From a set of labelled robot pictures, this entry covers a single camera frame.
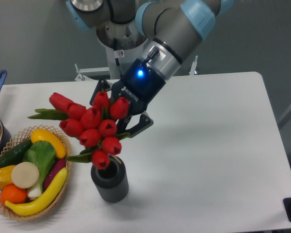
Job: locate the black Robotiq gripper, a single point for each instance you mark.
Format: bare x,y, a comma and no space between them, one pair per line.
139,85

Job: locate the red tulip bouquet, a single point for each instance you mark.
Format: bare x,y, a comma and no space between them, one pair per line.
96,127

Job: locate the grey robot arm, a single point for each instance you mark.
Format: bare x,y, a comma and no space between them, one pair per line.
174,28

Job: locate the dark grey ribbed vase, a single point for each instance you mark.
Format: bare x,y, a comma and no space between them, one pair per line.
112,182

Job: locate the purple eggplant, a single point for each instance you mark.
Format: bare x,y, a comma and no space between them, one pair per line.
58,165

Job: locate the yellow squash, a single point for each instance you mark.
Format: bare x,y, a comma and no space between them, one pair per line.
45,135

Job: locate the green bok choy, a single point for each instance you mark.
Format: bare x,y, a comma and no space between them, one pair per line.
42,154

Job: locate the woven wicker basket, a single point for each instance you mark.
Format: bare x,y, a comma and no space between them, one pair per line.
21,137

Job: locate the green cucumber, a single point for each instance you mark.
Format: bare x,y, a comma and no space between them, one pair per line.
15,155

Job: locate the beige round disc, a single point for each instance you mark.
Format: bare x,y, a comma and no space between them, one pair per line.
25,175

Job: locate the yellow banana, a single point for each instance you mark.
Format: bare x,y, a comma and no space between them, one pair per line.
42,202

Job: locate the orange fruit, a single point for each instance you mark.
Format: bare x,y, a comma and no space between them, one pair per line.
13,194

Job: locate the yellow bell pepper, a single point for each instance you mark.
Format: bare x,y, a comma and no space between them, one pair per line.
6,176

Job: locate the white metal mounting frame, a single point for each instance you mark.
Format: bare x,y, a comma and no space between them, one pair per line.
86,74

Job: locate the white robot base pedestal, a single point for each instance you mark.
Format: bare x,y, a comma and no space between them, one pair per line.
116,30

